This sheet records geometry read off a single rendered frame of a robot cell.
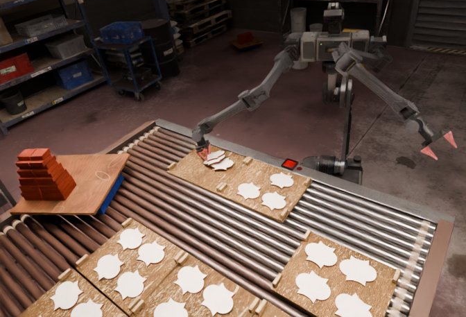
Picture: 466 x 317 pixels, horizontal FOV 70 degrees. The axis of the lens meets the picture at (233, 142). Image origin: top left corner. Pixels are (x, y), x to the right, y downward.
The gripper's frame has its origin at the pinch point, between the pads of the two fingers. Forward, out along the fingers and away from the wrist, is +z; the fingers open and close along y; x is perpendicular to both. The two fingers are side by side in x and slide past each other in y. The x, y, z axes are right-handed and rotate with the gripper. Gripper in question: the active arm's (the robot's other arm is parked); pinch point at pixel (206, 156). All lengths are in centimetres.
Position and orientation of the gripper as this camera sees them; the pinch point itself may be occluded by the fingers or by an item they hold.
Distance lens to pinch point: 213.7
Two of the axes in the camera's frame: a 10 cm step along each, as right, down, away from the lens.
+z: 3.4, 8.8, 3.2
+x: -9.2, 2.5, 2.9
